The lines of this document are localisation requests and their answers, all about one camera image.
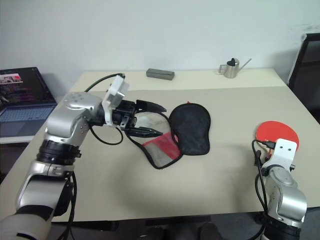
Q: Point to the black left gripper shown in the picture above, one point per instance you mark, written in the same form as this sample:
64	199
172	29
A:
125	112

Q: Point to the white fluffy pompom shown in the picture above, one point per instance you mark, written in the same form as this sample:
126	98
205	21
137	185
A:
147	122

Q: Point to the red and black paddle case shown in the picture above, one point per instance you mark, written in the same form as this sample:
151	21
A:
192	130

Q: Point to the red table tennis paddle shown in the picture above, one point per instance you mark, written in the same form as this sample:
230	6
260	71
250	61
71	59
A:
275	131

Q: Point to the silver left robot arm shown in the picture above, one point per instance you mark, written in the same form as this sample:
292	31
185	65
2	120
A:
75	107

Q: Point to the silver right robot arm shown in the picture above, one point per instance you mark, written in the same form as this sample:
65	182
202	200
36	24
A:
287	190

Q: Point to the grey rectangular box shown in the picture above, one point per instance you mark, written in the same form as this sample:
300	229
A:
160	74

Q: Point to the small metal watering can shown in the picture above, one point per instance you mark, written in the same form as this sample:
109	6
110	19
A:
231	71

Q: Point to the open laptop computer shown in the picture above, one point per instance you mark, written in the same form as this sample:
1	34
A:
22	100

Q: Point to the white side desk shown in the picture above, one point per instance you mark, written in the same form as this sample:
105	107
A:
15	140

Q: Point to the black office chair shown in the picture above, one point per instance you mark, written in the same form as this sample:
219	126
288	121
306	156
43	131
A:
306	75

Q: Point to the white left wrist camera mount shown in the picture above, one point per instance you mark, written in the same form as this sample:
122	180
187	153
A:
117	87

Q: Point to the black table frame bar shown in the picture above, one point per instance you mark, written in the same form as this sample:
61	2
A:
100	226

